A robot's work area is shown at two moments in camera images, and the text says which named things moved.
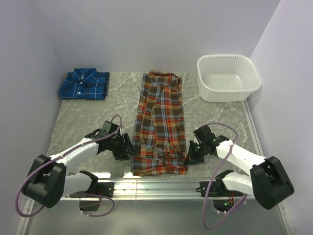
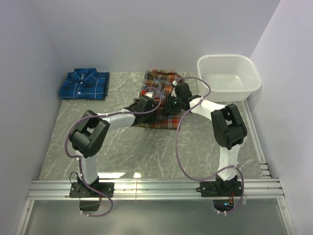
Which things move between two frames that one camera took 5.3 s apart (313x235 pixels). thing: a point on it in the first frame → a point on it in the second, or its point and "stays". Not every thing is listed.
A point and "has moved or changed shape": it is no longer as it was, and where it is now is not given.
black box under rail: x=89 y=205 stays
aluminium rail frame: x=180 y=188 stays
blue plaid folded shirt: x=85 y=83 stays
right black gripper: x=191 y=157 → x=168 y=108
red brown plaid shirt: x=159 y=145 has moved or changed shape
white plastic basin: x=227 y=78 stays
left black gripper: x=126 y=148 → x=152 y=119
